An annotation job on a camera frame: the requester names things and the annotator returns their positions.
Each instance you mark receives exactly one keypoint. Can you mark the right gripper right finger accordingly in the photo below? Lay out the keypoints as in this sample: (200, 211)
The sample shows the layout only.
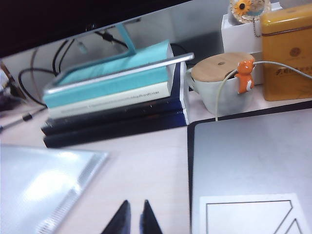
(148, 219)

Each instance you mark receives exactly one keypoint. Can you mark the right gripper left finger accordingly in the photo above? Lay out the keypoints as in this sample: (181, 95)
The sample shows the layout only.
(123, 219)

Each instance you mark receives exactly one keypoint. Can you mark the silver laptop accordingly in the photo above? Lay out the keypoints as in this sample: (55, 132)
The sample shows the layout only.
(243, 158)

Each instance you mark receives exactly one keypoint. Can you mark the white book with spine text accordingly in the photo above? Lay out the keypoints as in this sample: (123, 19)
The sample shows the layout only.
(109, 102)

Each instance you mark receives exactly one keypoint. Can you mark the white ceramic mug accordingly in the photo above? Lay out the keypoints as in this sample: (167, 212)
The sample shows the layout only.
(219, 97)

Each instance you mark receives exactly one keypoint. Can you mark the round wooden mug lid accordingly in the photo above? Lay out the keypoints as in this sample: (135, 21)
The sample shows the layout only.
(219, 65)

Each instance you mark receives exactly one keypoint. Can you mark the grey desk partition panel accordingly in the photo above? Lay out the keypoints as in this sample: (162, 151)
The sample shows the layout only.
(195, 29)

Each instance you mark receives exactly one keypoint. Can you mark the white cardboard box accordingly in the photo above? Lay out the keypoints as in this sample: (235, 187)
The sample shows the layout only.
(241, 36)

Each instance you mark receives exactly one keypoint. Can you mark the yellow tin box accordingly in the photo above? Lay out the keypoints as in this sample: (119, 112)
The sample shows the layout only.
(287, 61)

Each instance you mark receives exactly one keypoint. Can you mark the black computer monitor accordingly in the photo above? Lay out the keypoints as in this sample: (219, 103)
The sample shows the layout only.
(48, 19)

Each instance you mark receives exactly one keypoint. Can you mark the sunflower plush toy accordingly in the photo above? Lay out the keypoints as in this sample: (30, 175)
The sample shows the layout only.
(246, 9)

